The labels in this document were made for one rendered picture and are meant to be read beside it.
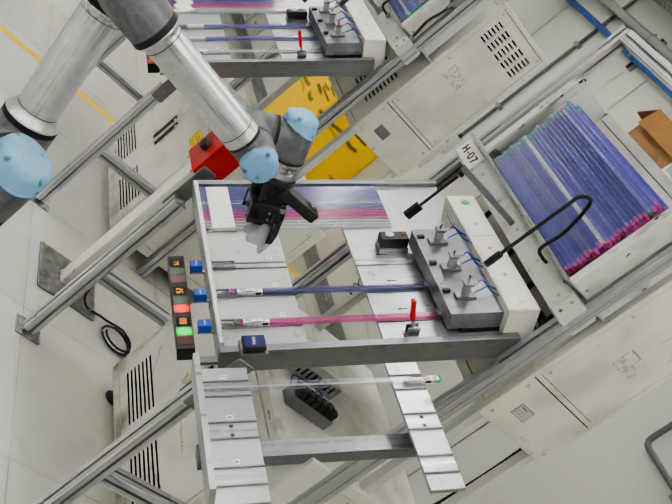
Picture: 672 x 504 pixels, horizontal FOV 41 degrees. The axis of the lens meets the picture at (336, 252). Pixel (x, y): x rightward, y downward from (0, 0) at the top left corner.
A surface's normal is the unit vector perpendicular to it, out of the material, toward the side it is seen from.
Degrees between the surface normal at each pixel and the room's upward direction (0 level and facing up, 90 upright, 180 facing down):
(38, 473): 0
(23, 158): 7
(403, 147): 90
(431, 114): 90
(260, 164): 90
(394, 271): 44
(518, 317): 90
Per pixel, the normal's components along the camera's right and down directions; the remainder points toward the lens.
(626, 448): -0.61, -0.53
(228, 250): 0.13, -0.80
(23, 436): 0.77, -0.59
